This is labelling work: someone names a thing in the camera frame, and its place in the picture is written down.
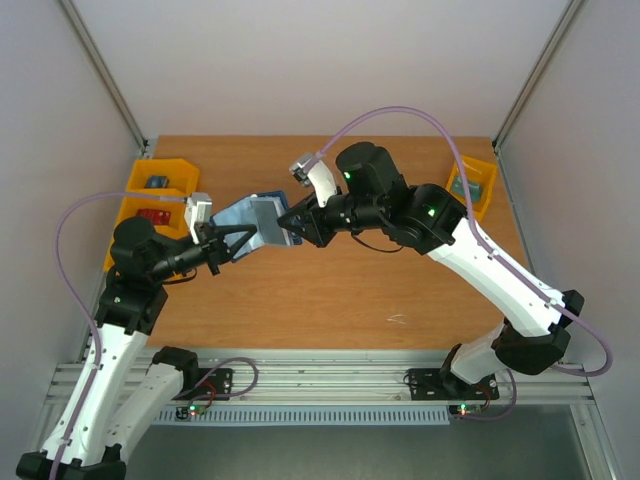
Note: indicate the yellow bin far left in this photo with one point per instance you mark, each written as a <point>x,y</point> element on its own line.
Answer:
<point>177,174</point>

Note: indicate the blue card holder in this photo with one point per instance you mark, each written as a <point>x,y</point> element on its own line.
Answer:
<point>261,210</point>

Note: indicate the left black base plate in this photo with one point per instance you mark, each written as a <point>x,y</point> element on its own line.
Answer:
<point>218,384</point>

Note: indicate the yellow bin right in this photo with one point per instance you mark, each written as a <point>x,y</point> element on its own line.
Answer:
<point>481,177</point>

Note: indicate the controller board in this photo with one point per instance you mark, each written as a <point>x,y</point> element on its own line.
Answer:
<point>464,409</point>
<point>192,411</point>

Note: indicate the yellow bin near left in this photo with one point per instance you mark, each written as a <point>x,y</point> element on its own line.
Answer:
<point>113,249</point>

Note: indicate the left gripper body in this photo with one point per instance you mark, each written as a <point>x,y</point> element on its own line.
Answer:
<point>210,246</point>

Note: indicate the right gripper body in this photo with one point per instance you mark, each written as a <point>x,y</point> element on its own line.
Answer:
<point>315,225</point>

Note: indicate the teal card in bin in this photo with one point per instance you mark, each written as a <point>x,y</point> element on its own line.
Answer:
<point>468,188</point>

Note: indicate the right controller board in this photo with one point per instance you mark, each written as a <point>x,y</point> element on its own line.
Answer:
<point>464,409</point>

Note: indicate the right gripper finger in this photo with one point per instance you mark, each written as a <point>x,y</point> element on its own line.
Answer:
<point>302,226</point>
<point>300,211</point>

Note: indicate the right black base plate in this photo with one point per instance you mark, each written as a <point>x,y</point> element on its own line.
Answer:
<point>425,384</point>

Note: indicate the yellow bin middle left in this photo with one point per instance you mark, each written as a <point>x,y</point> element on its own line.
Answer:
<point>177,227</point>

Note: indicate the grey slotted cable duct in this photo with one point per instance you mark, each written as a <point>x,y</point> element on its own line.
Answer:
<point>263,416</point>

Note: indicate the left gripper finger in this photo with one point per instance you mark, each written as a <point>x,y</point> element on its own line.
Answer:
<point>232,229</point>
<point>239,244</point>

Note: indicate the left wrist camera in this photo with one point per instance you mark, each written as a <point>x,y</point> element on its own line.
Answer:
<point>197,211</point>

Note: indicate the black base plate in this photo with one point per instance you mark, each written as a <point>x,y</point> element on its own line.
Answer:
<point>425,384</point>
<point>218,384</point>

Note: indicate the red card in bin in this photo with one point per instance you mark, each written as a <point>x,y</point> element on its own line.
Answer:
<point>156,216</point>

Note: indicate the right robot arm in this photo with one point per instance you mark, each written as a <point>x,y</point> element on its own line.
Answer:
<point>428,219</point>

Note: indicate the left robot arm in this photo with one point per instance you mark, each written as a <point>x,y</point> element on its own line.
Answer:
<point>98,430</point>

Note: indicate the blue card in bin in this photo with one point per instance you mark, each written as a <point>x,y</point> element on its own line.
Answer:
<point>156,182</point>

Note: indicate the left controller board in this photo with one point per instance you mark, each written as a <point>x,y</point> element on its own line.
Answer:
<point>192,411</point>

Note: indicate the yellow bin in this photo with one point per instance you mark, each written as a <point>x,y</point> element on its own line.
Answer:
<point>481,177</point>
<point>177,174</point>
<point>113,249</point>
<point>177,227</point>

